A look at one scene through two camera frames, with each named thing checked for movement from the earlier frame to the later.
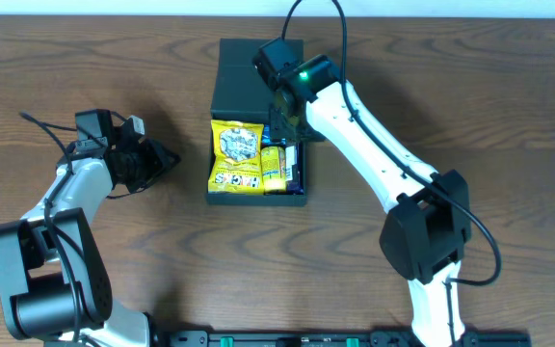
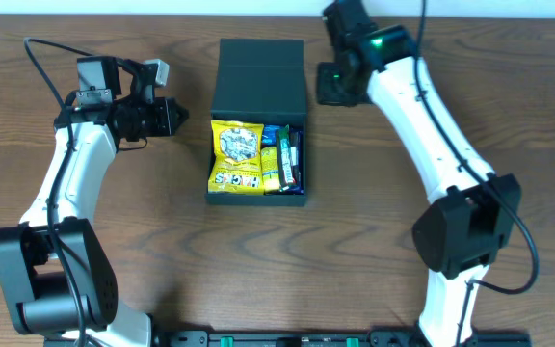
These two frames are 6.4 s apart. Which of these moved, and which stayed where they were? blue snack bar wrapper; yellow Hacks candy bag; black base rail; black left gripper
Moved: black left gripper
Stayed: blue snack bar wrapper; black base rail; yellow Hacks candy bag
